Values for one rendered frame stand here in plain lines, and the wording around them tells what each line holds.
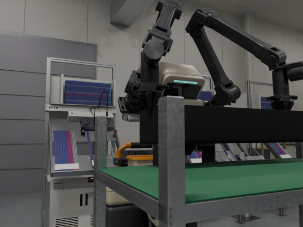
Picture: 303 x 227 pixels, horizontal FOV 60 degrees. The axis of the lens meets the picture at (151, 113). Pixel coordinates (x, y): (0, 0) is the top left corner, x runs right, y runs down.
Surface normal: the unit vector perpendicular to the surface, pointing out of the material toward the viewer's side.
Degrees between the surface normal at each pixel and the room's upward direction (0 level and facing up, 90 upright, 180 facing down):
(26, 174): 90
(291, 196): 90
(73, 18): 90
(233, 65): 90
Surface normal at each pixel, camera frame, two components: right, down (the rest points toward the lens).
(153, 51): 0.13, -0.11
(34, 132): 0.42, -0.07
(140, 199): -0.91, -0.04
